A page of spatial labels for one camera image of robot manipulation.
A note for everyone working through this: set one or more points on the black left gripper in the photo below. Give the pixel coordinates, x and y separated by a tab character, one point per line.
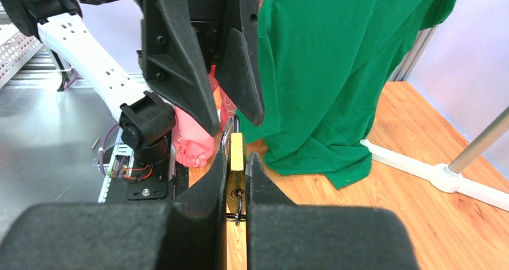
180	39

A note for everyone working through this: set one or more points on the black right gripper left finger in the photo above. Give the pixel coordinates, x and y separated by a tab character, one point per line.
188	232

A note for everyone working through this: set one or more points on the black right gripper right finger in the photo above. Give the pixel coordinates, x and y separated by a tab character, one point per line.
284	235

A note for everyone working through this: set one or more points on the small brass padlock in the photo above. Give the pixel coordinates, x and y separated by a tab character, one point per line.
232	144

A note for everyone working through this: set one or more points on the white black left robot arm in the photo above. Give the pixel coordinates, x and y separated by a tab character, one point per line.
144	116

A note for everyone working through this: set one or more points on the pink patterned garment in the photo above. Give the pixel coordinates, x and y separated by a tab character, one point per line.
194	146

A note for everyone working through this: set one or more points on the green garment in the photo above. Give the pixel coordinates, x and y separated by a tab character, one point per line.
323	64

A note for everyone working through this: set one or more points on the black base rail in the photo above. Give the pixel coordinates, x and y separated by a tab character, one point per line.
127	181

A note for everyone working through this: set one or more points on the aluminium frame post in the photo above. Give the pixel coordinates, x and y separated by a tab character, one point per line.
403	70

